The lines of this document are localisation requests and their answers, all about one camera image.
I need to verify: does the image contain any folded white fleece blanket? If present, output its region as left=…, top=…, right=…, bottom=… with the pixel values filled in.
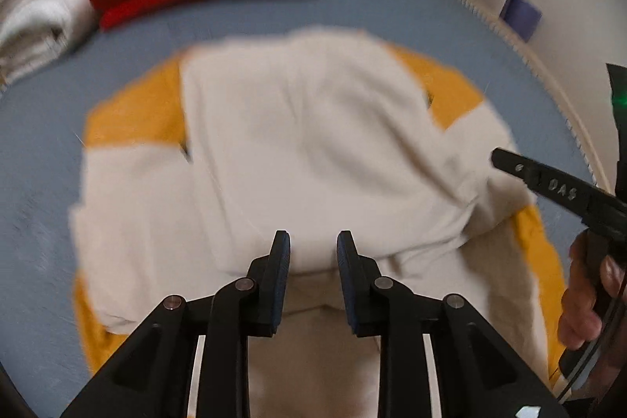
left=0, top=0, right=103, bottom=90

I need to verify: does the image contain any person's right hand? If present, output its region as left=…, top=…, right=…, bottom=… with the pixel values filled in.
left=560, top=232, right=627, bottom=347

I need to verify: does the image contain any beige and yellow hooded jacket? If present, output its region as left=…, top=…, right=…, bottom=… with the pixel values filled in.
left=69, top=29, right=569, bottom=418

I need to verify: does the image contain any grey quilted mattress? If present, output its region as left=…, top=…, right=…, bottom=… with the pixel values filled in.
left=0, top=0, right=598, bottom=399

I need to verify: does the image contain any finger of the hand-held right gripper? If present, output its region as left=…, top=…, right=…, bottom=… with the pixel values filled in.
left=491, top=148, right=591, bottom=228

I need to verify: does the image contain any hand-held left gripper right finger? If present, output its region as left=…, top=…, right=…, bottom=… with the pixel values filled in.
left=337, top=230, right=569, bottom=418

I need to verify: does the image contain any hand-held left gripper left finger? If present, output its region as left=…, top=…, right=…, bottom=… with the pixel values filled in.
left=61, top=230, right=291, bottom=418

